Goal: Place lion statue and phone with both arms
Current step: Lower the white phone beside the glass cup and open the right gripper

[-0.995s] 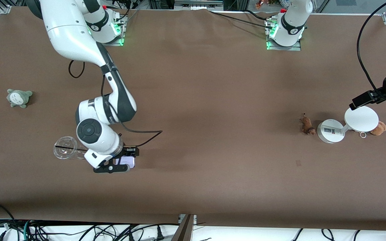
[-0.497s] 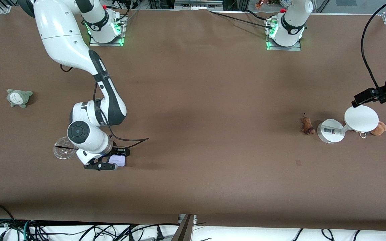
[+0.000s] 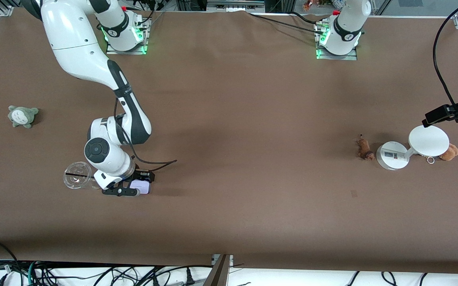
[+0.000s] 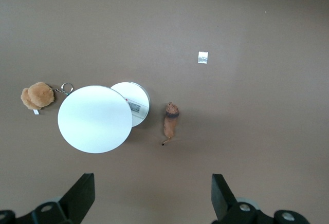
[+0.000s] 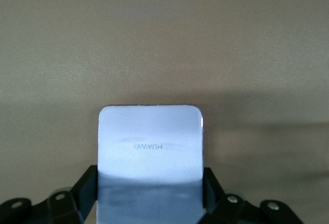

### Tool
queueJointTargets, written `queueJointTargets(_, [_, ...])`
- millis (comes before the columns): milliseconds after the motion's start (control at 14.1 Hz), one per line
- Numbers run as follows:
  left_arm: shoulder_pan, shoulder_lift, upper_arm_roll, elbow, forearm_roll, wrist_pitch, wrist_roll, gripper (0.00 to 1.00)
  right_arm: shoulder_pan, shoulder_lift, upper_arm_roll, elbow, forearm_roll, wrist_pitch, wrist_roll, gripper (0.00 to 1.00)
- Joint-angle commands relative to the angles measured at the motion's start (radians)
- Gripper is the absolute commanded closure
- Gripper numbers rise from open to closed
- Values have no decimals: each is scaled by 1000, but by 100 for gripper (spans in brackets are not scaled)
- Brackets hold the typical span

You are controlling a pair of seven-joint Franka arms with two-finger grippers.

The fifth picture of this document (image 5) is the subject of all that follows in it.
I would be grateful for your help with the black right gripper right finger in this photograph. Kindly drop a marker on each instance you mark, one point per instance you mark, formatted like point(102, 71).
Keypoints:
point(231, 211)

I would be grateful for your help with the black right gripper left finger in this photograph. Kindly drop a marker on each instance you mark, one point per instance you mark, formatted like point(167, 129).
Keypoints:
point(64, 208)

